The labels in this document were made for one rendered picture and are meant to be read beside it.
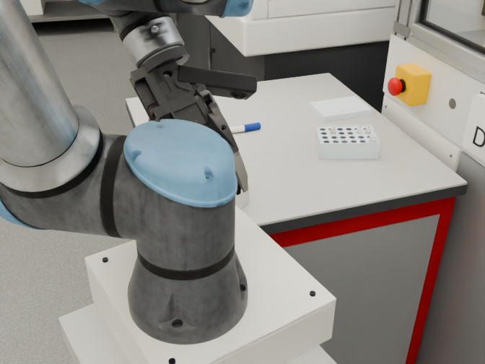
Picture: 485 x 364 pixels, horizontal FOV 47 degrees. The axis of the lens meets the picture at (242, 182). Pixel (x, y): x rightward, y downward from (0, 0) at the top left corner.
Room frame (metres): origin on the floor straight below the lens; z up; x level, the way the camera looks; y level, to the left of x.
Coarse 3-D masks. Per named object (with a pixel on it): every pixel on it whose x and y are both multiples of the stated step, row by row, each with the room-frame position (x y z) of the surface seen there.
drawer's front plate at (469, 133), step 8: (480, 96) 0.95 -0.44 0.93; (472, 104) 0.96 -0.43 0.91; (480, 104) 0.94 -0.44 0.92; (472, 112) 0.96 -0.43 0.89; (480, 112) 0.94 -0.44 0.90; (472, 120) 0.95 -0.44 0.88; (480, 120) 0.93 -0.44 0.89; (472, 128) 0.95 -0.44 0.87; (464, 136) 0.96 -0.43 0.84; (472, 136) 0.94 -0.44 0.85; (480, 136) 0.92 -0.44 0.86; (464, 144) 0.96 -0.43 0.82; (472, 144) 0.94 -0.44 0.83; (480, 144) 0.92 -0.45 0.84; (472, 152) 0.93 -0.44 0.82; (480, 152) 0.91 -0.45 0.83
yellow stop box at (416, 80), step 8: (400, 64) 1.16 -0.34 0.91; (408, 64) 1.16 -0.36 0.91; (400, 72) 1.15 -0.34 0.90; (408, 72) 1.12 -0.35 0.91; (416, 72) 1.12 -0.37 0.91; (424, 72) 1.12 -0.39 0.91; (400, 80) 1.13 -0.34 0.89; (408, 80) 1.11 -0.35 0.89; (416, 80) 1.10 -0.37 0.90; (424, 80) 1.11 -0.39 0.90; (408, 88) 1.11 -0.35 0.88; (416, 88) 1.10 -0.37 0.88; (424, 88) 1.11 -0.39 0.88; (400, 96) 1.13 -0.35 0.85; (408, 96) 1.10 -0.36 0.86; (416, 96) 1.10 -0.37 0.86; (424, 96) 1.11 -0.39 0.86; (408, 104) 1.10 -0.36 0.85; (416, 104) 1.11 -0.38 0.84
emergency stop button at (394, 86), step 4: (392, 80) 1.12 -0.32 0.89; (396, 80) 1.12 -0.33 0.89; (388, 84) 1.13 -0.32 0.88; (392, 84) 1.12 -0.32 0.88; (396, 84) 1.11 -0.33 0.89; (400, 84) 1.11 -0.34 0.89; (388, 88) 1.13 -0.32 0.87; (392, 88) 1.12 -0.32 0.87; (396, 88) 1.11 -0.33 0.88; (400, 88) 1.11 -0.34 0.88; (392, 92) 1.12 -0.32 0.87; (396, 92) 1.11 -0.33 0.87; (400, 92) 1.11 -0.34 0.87
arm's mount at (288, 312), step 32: (96, 256) 0.60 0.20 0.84; (128, 256) 0.60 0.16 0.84; (256, 256) 0.60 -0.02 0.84; (288, 256) 0.61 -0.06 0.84; (96, 288) 0.57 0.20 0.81; (256, 288) 0.54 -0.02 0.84; (288, 288) 0.54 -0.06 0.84; (320, 288) 0.54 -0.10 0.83; (128, 320) 0.48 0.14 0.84; (256, 320) 0.49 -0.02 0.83; (288, 320) 0.49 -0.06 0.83; (320, 320) 0.51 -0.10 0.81; (128, 352) 0.48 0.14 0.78; (160, 352) 0.43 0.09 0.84; (192, 352) 0.44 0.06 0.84; (224, 352) 0.44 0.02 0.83; (256, 352) 0.46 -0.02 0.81; (288, 352) 0.48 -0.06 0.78
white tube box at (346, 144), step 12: (324, 132) 1.07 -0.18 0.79; (336, 132) 1.07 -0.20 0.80; (348, 132) 1.07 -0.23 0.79; (372, 132) 1.07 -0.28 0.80; (324, 144) 1.01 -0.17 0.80; (336, 144) 1.01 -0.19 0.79; (348, 144) 1.01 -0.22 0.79; (360, 144) 1.01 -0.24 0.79; (372, 144) 1.01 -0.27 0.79; (324, 156) 1.01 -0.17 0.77; (336, 156) 1.01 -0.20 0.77; (348, 156) 1.01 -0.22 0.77; (360, 156) 1.01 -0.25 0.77; (372, 156) 1.01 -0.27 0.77
